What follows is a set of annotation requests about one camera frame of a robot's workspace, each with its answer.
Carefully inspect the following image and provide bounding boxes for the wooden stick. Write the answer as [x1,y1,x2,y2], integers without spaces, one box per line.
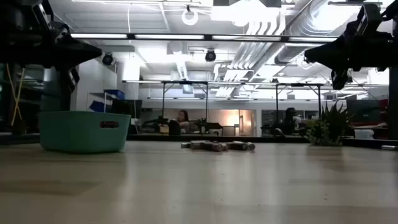
[11,67,26,127]
[6,63,23,121]

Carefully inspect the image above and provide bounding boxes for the teal plastic bin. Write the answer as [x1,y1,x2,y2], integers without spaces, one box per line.
[39,110,132,154]

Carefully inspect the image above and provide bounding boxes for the white container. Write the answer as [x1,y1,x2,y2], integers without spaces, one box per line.
[354,128,375,140]

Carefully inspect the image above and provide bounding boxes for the white hanging ring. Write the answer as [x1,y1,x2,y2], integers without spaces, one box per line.
[181,9,200,27]

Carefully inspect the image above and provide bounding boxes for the black bar with light strips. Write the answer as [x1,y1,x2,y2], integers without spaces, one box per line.
[70,32,338,43]

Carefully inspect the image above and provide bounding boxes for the person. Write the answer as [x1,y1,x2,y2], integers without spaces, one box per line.
[280,107,303,136]
[175,109,192,135]

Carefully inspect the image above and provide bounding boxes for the silver ventilation duct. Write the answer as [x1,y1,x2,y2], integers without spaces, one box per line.
[273,0,368,67]

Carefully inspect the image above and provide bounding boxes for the black office chair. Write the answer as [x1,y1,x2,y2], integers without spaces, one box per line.
[168,119,182,136]

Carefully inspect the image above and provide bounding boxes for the black round ceiling spotlight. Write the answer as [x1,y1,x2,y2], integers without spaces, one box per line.
[101,53,115,67]
[204,49,217,63]

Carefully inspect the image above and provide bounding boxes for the blue storage box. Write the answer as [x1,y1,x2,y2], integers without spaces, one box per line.
[103,89,126,101]

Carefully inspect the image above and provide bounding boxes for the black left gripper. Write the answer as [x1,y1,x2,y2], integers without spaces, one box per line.
[33,22,103,94]

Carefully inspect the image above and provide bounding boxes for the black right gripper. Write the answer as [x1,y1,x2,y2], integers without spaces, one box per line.
[305,24,394,91]

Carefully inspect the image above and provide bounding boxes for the black monitor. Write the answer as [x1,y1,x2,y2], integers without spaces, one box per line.
[346,99,381,124]
[110,99,143,119]

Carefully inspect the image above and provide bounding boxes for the black aluminium table frame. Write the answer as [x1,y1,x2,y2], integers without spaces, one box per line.
[0,133,398,149]

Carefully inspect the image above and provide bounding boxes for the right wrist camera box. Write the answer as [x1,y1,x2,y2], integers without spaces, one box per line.
[356,2,383,35]

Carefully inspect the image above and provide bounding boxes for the small green potted plant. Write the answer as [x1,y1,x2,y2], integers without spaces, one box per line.
[304,101,353,147]

